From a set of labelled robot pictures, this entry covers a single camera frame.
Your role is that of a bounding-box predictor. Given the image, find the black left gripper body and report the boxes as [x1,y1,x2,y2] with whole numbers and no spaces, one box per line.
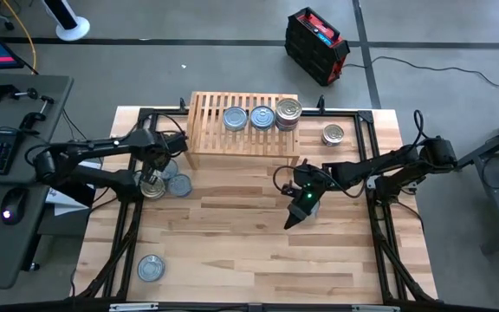
[139,129,189,171]

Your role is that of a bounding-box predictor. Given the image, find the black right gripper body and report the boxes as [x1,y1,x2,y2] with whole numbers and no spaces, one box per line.
[282,159,332,218]

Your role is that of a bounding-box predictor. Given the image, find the green label tuna can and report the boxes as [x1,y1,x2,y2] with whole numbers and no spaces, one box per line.
[222,106,250,133]
[166,173,194,198]

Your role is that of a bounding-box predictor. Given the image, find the silver lid tuna can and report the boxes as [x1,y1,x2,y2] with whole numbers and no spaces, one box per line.
[136,254,166,283]
[249,105,276,132]

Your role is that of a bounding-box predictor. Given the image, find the wooden slatted shelf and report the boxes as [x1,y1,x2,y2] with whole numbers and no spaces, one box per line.
[185,90,301,171]

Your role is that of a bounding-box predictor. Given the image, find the black flat bar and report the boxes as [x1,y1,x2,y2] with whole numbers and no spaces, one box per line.
[54,171,96,208]

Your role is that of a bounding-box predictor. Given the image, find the white paper sheets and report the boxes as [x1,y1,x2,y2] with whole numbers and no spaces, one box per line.
[44,159,99,218]

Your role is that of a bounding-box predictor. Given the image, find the black desk clamp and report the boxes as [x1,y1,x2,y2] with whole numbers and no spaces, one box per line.
[18,94,55,133]
[0,80,41,104]

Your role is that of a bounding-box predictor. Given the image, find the red black tool case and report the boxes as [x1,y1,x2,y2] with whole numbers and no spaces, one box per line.
[284,6,351,87]

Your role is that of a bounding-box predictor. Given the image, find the black computer mouse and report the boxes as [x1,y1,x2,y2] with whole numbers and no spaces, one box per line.
[0,185,29,226]

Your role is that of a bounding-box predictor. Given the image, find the white round stand base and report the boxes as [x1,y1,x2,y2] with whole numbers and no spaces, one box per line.
[41,0,91,42]

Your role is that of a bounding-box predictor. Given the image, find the black metal table frame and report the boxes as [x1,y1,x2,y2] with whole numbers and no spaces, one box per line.
[69,106,441,312]

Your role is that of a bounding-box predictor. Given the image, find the black desk cable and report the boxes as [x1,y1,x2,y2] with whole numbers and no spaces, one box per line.
[61,107,102,144]

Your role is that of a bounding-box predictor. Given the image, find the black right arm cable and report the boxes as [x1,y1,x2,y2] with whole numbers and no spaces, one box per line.
[271,109,428,200]

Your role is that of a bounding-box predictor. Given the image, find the silver frame bracket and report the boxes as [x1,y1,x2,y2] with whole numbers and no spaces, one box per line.
[351,304,401,312]
[108,302,159,312]

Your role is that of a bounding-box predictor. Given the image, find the black floor cable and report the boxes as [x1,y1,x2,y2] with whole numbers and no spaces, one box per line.
[343,55,499,91]

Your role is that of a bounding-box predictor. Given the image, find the yellow cable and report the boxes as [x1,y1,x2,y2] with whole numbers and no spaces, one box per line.
[0,0,38,75]

